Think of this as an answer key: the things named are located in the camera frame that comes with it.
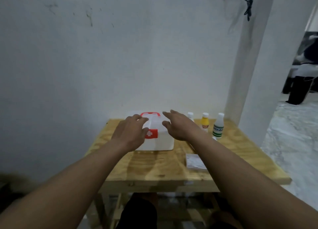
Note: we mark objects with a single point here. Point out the person's left hand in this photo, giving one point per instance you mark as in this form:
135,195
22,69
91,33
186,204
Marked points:
129,134

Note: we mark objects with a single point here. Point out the person's right hand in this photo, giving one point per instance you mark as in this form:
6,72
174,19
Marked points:
181,128

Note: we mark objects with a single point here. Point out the white bottle red label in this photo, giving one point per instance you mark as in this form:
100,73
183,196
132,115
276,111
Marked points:
190,116

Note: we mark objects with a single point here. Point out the yellow bottle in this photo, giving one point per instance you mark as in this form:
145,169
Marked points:
205,123

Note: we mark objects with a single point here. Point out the white first aid box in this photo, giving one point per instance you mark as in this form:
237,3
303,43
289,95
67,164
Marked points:
159,142

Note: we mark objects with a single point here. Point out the clear bag of cotton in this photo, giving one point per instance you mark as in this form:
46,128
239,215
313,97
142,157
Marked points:
193,161

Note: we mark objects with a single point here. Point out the white bottle green label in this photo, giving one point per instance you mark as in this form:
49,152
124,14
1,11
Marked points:
218,130

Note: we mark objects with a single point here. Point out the person's left forearm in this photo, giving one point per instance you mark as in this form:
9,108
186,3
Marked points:
62,191

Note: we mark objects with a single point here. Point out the person's right forearm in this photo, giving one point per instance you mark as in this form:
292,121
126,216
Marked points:
248,186

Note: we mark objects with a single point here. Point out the person's black shorts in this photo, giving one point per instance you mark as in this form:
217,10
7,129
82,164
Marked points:
139,216

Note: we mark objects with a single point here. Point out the wooden table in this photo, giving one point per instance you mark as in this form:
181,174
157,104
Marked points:
161,166

